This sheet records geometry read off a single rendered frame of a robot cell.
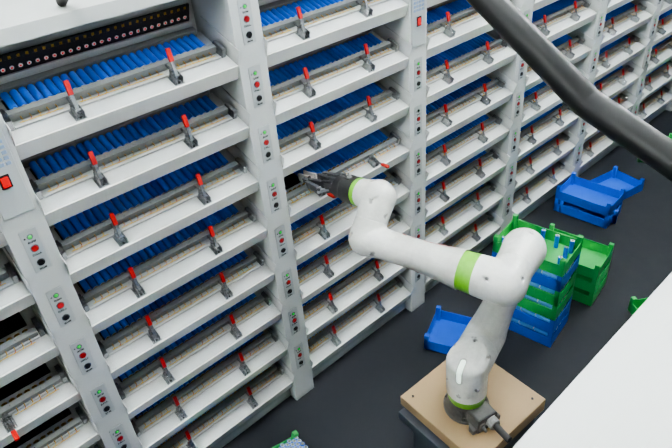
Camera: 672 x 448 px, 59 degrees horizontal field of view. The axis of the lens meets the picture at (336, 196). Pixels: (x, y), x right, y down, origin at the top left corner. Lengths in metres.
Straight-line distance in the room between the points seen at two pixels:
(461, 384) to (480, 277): 0.44
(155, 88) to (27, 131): 0.32
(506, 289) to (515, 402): 0.63
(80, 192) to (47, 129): 0.19
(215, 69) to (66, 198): 0.51
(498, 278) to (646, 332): 1.20
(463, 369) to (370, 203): 0.58
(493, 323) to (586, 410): 1.60
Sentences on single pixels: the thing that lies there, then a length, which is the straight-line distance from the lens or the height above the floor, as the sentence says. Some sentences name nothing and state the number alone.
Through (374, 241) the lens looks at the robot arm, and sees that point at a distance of 1.75.
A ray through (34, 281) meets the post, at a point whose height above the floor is 1.09.
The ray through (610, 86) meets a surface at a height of 0.51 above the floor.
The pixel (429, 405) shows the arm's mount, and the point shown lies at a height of 0.32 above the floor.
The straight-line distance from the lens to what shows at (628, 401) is 0.39.
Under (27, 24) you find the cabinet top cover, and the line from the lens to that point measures 1.46.
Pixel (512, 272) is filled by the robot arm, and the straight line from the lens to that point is 1.63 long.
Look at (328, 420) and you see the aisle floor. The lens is 2.50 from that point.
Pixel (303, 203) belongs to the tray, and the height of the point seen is 0.88.
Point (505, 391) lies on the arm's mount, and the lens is 2.18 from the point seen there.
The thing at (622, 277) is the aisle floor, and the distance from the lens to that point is 3.23.
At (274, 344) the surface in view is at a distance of 2.35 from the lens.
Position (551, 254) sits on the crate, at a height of 0.40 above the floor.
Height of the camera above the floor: 2.01
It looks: 33 degrees down
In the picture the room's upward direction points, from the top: 5 degrees counter-clockwise
